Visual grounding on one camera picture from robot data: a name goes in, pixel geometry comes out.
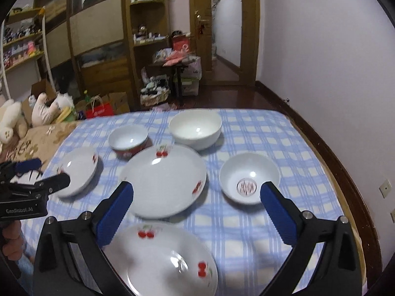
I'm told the person's left hand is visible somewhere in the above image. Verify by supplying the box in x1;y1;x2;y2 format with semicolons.
2;221;24;261

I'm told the red paper shopping bag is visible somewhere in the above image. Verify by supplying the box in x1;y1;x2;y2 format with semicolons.
85;97;113;119

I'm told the open brown cardboard box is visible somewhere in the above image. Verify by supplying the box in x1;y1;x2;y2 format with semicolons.
31;78;58;102

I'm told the wooden door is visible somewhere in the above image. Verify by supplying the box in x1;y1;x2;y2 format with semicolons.
189;0;261;86

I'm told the green round container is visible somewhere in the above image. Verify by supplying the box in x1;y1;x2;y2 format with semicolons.
62;106;78;123

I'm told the large white cherry plate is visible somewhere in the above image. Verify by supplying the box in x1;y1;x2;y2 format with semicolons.
119;144;207;219

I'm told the red patterned white bowl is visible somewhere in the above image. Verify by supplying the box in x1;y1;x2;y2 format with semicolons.
108;125;153;161

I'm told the wooden wardrobe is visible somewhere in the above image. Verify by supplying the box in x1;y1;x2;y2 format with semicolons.
34;0;136;111

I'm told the small dark side table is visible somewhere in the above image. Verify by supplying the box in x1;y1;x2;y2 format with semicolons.
150;58;201;102

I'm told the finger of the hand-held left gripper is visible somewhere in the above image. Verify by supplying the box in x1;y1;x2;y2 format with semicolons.
0;158;43;183
34;173;71;196

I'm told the large plain white bowl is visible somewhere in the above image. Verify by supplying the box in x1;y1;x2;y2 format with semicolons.
168;110;223;151

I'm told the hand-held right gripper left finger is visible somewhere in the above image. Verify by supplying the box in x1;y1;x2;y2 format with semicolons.
32;181;135;296

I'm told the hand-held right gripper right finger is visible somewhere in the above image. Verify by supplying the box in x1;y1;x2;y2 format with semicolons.
260;181;363;296

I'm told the wicker basket of plush toys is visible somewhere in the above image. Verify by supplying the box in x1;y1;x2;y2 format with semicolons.
140;76;171;105

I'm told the blue plaid cloth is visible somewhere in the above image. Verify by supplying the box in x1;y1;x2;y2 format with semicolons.
19;109;360;296

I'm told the wooden corner shelf unit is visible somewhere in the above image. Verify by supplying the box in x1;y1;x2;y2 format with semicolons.
122;0;173;108

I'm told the cream plush toy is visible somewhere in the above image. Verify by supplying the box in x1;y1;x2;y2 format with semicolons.
0;99;29;144

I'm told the beige wall socket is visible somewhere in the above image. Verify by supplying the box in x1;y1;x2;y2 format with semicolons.
379;179;395;198

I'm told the white bowl with round print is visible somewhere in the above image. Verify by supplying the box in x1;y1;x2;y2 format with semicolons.
219;152;281;205

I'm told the white plush toy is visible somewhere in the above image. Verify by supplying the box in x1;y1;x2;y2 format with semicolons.
31;92;75;127

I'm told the red gift bag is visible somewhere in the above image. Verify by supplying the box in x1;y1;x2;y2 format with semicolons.
172;34;191;53

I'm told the deep white cherry plate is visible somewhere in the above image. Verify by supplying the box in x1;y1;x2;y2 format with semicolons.
103;221;218;296

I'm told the white frame toy shelf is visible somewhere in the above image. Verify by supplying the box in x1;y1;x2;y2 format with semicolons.
0;6;56;94

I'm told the small white cherry plate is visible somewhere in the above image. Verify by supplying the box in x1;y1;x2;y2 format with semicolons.
53;147;99;198

